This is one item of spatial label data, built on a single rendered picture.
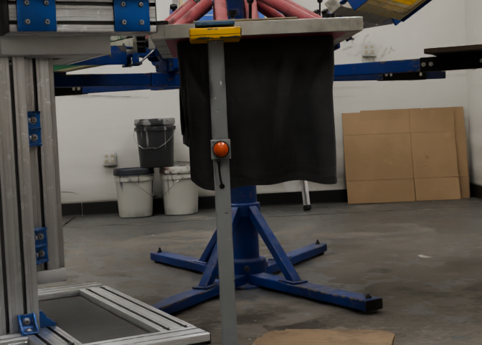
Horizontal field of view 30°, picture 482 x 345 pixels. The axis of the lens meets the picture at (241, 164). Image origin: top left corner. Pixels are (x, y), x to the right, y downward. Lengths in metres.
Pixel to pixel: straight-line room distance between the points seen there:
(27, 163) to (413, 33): 5.48
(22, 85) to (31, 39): 0.12
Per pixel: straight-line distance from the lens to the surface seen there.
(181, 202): 6.88
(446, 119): 7.42
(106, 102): 7.24
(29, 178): 2.26
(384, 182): 7.22
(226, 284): 2.32
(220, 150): 2.24
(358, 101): 7.31
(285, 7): 3.75
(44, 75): 2.33
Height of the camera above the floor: 0.73
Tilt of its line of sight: 3 degrees down
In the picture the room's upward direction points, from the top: 3 degrees counter-clockwise
